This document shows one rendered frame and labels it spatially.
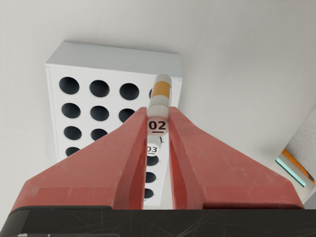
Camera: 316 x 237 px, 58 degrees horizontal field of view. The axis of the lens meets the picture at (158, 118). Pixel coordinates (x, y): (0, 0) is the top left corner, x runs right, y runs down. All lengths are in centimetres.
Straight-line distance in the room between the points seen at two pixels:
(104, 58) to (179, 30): 6
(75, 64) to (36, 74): 6
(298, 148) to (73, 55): 127
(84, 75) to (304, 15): 15
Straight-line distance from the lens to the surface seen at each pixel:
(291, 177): 111
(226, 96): 23
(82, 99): 19
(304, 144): 140
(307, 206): 21
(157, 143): 19
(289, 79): 24
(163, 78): 16
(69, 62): 19
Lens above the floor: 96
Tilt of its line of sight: 55 degrees down
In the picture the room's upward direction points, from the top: 179 degrees counter-clockwise
